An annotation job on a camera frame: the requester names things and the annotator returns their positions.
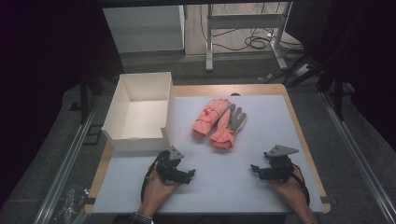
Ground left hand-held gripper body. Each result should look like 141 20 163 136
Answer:
154 146 188 185

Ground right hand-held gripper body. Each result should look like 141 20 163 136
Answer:
263 145 300 183

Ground pink glove with grey palm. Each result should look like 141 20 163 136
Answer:
208 103 248 150

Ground pink glove with red bow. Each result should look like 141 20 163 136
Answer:
191 98 233 140

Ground white box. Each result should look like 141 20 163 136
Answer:
101 72 176 153

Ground person's left hand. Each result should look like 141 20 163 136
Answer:
139 170 181 217

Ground person's right hand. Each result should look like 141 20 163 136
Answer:
269 175 313 217

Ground light blue table mat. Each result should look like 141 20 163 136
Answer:
92 94 325 215

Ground dark wristband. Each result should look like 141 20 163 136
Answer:
132 212 154 224

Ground dark metal stand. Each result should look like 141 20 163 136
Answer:
77 72 105 126
317 55 347 122

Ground clear plastic bag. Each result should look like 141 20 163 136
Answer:
56 185 92 224

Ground white cabinet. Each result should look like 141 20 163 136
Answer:
102 4 186 54

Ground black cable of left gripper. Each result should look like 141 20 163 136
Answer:
140 154 164 203

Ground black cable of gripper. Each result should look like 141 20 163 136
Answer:
140 154 164 203
290 163 312 207

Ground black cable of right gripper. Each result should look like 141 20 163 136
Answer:
290 163 312 207

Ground aluminium rail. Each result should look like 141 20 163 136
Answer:
32 92 105 224
319 91 396 224

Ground black floor cables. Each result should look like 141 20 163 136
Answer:
199 2 305 53

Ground white metal stand frame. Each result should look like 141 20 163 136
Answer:
205 1 294 73

